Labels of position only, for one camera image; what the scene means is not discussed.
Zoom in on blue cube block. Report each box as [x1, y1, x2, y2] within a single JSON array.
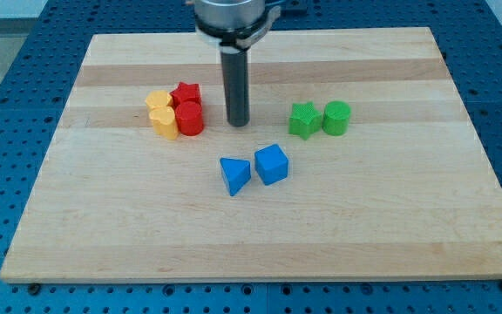
[[254, 144, 289, 186]]

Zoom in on yellow heart block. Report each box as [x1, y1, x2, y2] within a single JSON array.
[[149, 106, 179, 140]]

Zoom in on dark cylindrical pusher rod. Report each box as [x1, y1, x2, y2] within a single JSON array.
[[220, 51, 249, 127]]

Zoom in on red cylinder block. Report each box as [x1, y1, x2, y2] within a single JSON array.
[[175, 101, 204, 136]]

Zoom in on green cylinder block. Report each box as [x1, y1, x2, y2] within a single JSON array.
[[322, 100, 351, 136]]

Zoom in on green star block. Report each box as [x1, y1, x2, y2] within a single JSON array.
[[288, 102, 322, 140]]

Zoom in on yellow pentagon block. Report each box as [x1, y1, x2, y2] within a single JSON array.
[[145, 90, 173, 112]]

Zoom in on blue triangle block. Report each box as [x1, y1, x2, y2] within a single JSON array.
[[220, 158, 251, 196]]

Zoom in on red star block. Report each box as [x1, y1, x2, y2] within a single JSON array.
[[170, 82, 201, 108]]

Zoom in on wooden board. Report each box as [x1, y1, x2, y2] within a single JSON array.
[[0, 27, 502, 283]]

